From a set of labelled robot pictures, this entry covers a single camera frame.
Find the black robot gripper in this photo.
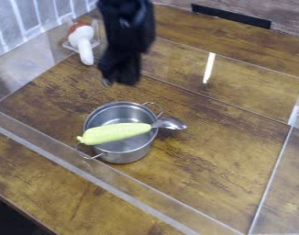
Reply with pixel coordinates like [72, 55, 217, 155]
[97, 0, 156, 87]

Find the small stainless steel pot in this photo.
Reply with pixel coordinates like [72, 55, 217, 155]
[76, 101, 162, 164]

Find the white red toy mushroom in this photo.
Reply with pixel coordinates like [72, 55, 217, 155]
[66, 22, 94, 65]

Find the black bar on table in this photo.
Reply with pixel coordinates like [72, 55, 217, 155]
[190, 4, 272, 29]

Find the clear acrylic enclosure wall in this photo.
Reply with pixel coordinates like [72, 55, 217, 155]
[0, 23, 299, 235]

